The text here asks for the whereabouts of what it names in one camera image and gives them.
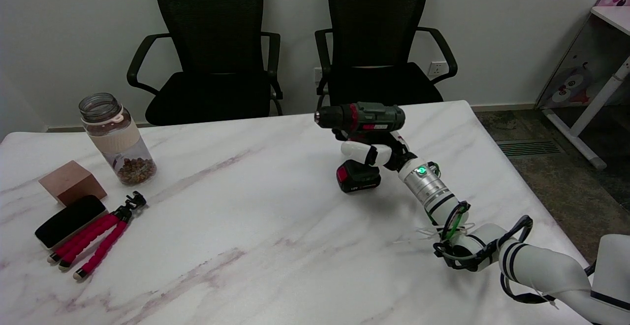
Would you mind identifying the dark green power screwdriver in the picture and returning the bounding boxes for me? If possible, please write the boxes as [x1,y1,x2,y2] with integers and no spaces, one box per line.
[314,102,406,194]

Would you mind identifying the floor vent grille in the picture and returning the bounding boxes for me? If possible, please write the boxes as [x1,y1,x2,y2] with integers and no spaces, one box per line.
[496,140,562,157]

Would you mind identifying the green robot cable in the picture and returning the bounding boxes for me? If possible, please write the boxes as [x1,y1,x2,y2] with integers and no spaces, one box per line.
[428,162,466,240]

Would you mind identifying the brown wooden block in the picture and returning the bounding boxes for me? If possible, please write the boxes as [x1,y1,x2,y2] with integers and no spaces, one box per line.
[38,161,107,206]

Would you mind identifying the white desk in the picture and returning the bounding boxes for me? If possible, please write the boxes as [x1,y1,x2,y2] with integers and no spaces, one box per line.
[541,6,630,170]

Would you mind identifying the grey panda print panel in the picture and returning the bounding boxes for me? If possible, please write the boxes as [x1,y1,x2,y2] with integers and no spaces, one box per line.
[535,14,630,111]

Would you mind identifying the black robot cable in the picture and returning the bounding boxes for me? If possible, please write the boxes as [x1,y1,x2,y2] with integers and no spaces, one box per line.
[433,202,597,304]

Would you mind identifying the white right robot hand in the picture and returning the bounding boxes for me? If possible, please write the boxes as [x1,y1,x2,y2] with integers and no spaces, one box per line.
[332,128,418,172]

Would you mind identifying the glass jar with nuts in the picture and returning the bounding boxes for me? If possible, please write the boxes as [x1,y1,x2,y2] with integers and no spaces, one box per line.
[79,93,157,186]

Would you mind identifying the black whiteboard eraser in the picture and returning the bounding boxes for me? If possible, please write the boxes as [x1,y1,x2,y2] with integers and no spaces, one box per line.
[34,195,108,250]

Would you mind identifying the white cable ties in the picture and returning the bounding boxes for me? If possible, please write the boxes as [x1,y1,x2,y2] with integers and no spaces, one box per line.
[417,221,476,240]

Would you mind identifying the red flexible mini tripod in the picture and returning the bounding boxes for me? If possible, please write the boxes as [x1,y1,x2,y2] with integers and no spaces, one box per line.
[47,192,148,282]

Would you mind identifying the black mesh office chair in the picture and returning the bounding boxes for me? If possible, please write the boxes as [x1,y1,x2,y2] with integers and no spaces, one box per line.
[126,0,284,127]
[314,0,458,114]

